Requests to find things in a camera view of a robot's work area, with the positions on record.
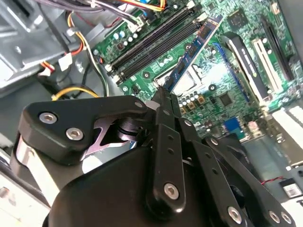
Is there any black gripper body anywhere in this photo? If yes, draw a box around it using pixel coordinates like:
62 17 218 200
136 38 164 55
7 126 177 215
42 144 223 227

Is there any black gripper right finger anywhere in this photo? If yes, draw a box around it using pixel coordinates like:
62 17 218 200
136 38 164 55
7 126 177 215
170 93 297 227

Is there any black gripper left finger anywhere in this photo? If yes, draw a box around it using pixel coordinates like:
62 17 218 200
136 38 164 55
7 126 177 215
9 87 187 215

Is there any blue RAM stick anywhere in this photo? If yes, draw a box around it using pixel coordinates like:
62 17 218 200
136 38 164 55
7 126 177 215
162 14 224 93

